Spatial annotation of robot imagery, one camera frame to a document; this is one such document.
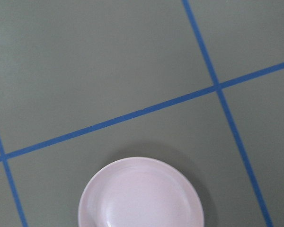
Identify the brown paper table cover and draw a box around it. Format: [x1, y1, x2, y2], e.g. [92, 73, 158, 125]
[0, 0, 284, 227]

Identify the pink plate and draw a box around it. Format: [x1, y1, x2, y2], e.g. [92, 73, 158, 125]
[78, 157, 205, 227]

